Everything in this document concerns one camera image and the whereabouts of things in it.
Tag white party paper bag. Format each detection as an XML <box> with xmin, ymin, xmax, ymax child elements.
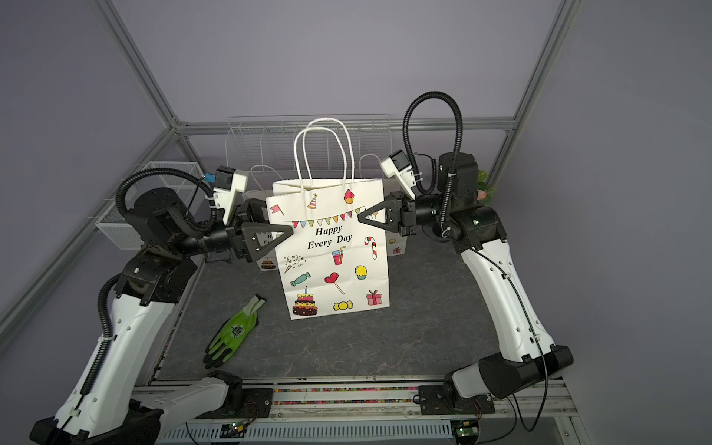
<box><xmin>266</xmin><ymin>118</ymin><xmax>390</xmax><ymax>320</ymax></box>

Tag black corrugated cable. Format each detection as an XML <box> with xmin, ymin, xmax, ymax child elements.
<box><xmin>114</xmin><ymin>168</ymin><xmax>219</xmax><ymax>232</ymax></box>
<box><xmin>402</xmin><ymin>91</ymin><xmax>465</xmax><ymax>229</ymax></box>

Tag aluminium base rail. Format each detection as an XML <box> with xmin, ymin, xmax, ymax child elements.
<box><xmin>158</xmin><ymin>376</ymin><xmax>591</xmax><ymax>444</ymax></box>

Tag green work glove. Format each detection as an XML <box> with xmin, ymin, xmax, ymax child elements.
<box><xmin>203</xmin><ymin>294</ymin><xmax>266</xmax><ymax>369</ymax></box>

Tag left black corrugated cable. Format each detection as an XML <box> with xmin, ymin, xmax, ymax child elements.
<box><xmin>114</xmin><ymin>168</ymin><xmax>219</xmax><ymax>232</ymax></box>

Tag left rear white paper bag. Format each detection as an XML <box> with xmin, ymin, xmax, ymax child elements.
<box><xmin>242</xmin><ymin>164</ymin><xmax>283</xmax><ymax>272</ymax></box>

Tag right black corrugated cable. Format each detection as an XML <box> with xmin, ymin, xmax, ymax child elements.
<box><xmin>402</xmin><ymin>91</ymin><xmax>465</xmax><ymax>229</ymax></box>

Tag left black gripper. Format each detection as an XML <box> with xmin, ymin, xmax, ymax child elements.
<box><xmin>175</xmin><ymin>197</ymin><xmax>295</xmax><ymax>263</ymax></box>

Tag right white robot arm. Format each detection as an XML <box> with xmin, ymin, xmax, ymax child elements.
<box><xmin>358</xmin><ymin>150</ymin><xmax>574</xmax><ymax>415</ymax></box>

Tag white wire wall shelf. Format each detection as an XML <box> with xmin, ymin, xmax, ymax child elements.
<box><xmin>225</xmin><ymin>114</ymin><xmax>394</xmax><ymax>174</ymax></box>

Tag artificial plant in black vase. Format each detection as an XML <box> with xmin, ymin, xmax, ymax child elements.
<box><xmin>478</xmin><ymin>171</ymin><xmax>496</xmax><ymax>205</ymax></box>

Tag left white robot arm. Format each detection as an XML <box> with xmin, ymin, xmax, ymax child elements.
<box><xmin>30</xmin><ymin>187</ymin><xmax>293</xmax><ymax>444</ymax></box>

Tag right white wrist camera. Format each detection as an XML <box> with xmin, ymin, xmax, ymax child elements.
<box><xmin>380</xmin><ymin>150</ymin><xmax>416</xmax><ymax>200</ymax></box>

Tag right rear white paper bag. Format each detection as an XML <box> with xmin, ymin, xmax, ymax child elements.
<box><xmin>381</xmin><ymin>171</ymin><xmax>407</xmax><ymax>257</ymax></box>

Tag white wire basket on left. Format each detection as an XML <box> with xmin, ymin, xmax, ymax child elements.
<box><xmin>95</xmin><ymin>161</ymin><xmax>205</xmax><ymax>251</ymax></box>

